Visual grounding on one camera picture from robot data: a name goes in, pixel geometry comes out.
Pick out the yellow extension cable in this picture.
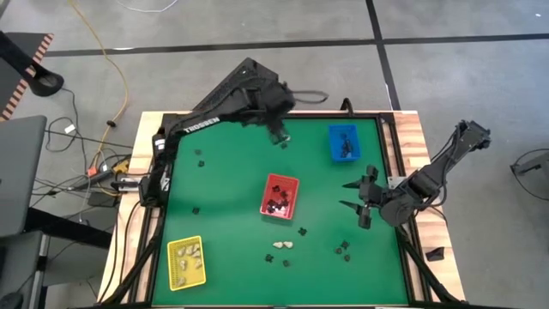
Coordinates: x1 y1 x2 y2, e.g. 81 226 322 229
68 0 130 173

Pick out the white floor cable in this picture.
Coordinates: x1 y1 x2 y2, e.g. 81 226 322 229
114 0 179 14

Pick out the black power strip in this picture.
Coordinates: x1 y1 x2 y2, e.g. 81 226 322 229
70 170 126 192

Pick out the black computer tower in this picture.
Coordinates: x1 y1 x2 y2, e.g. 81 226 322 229
192 57 280 112

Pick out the blue plastic basket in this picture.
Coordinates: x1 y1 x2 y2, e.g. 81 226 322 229
328 124 362 163

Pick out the black beam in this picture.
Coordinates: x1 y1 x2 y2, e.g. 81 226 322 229
24 207 113 251

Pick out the grey platform striped edge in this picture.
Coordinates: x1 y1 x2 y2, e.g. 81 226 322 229
0 33 55 122

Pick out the green table mat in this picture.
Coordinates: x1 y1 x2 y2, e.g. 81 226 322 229
152 118 409 306

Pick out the black device cable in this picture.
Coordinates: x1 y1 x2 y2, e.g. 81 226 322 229
509 148 549 222

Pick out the black wedge block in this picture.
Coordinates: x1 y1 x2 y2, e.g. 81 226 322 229
425 246 446 263

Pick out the grey floor device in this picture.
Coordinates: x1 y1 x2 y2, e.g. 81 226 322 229
510 150 549 176

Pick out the yellow plastic basket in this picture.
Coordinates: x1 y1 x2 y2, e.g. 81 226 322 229
166 235 208 292

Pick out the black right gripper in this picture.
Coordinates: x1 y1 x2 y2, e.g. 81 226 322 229
340 165 386 230

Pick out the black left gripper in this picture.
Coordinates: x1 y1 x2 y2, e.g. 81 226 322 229
252 81 297 145

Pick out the black stand base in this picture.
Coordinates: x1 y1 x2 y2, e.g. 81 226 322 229
0 30 65 98

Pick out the red plastic basket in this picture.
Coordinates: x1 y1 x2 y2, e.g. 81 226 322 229
259 173 301 221

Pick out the grey cabinet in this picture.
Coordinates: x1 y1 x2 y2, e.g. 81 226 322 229
0 114 48 239

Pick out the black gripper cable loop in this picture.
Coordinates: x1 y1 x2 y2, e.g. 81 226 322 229
293 89 330 104

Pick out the black floor cable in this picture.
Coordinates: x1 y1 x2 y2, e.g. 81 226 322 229
45 88 134 154

